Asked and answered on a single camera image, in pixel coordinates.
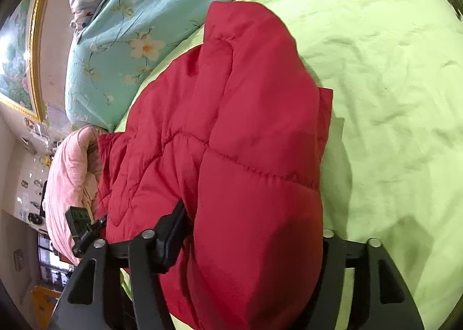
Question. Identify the green bed sheet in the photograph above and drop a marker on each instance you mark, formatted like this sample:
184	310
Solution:
390	105

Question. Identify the yellow box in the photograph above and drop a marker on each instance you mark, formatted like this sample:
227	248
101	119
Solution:
45	306

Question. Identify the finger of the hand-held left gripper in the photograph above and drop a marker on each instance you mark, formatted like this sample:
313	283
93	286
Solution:
84	229

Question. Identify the dark window frame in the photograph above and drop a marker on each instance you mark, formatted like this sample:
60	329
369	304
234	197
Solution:
52	259

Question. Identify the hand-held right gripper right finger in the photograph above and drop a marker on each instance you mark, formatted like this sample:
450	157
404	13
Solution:
376	268

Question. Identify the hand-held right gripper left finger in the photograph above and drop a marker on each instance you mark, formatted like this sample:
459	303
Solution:
173	237

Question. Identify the pink quilt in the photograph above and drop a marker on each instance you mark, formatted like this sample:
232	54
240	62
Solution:
70	185

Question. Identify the red quilted jacket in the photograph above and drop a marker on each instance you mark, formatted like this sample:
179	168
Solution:
235	170

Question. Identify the gold framed painting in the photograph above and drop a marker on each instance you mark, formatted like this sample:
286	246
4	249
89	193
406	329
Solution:
20	51

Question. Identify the teal floral duvet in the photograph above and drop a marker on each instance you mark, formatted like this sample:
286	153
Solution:
119	37

